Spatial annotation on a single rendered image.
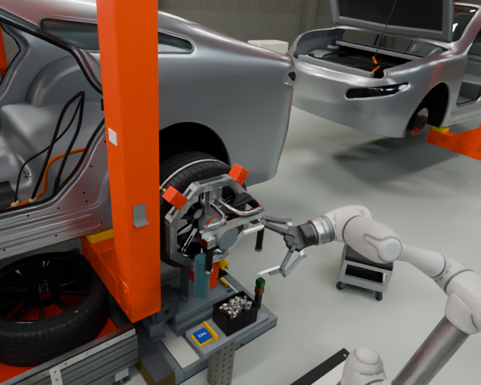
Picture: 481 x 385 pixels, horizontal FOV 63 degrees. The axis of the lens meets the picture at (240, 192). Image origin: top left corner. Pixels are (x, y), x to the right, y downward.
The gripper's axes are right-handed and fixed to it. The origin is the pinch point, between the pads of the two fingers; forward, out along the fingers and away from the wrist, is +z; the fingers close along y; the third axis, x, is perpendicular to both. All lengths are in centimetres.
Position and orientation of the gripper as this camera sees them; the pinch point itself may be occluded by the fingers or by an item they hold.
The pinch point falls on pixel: (253, 252)
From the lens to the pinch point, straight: 123.7
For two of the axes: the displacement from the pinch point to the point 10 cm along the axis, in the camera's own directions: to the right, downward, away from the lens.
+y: 3.4, 8.9, -3.0
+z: -9.3, 2.6, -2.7
